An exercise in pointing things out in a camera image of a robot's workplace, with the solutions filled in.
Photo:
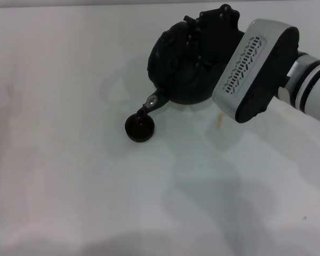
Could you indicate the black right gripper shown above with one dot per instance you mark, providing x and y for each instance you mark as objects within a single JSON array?
[{"x": 220, "y": 42}]

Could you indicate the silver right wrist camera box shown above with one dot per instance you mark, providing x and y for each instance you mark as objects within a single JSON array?
[{"x": 245, "y": 74}]

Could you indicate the black round teapot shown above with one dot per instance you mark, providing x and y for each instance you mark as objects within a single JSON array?
[{"x": 170, "y": 80}]

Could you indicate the small dark teacup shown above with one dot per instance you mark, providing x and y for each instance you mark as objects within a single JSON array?
[{"x": 140, "y": 130}]

